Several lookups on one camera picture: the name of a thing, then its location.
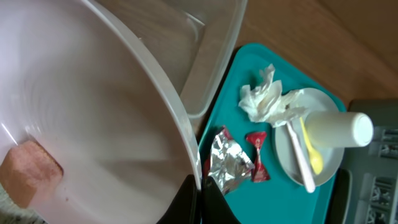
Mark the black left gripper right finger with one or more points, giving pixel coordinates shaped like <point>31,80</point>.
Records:
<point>214,207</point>

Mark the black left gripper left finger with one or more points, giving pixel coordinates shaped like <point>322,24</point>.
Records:
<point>184,206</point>

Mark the white large plate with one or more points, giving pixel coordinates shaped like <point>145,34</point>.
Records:
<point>75,79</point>

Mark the grey dishwasher rack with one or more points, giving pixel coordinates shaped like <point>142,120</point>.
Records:
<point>365,189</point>

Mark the silver foil wrapper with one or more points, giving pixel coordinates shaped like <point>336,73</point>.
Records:
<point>227,164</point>

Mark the red sauce packet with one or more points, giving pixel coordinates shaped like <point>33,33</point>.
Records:
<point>259,173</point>

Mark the white plastic knife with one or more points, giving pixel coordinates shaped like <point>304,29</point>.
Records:
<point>308,181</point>

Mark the yellow plastic spoon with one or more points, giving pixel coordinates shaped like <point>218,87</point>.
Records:
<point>315,158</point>

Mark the crumpled white napkin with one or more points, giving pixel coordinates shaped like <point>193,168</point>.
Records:
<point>267,104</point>

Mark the white plastic cup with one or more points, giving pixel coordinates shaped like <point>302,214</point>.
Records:
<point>337,129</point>

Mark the orange food cube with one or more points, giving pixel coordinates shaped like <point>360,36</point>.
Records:
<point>29,174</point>

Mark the clear plastic bin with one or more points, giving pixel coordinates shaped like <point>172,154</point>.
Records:
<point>192,40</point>

